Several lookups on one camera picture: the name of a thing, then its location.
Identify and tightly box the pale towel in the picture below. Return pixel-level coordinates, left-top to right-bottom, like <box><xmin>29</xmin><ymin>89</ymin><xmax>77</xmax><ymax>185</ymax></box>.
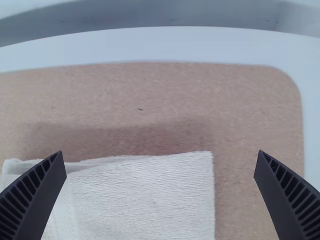
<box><xmin>0</xmin><ymin>150</ymin><xmax>217</xmax><ymax>240</ymax></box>

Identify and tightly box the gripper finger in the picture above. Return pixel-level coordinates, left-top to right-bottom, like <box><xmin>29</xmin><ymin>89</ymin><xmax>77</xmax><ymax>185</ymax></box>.
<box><xmin>0</xmin><ymin>149</ymin><xmax>68</xmax><ymax>240</ymax></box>
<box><xmin>253</xmin><ymin>149</ymin><xmax>320</xmax><ymax>240</ymax></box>

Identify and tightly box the cork mat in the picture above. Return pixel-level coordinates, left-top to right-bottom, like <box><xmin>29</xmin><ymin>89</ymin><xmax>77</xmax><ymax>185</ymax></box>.
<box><xmin>0</xmin><ymin>62</ymin><xmax>306</xmax><ymax>240</ymax></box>

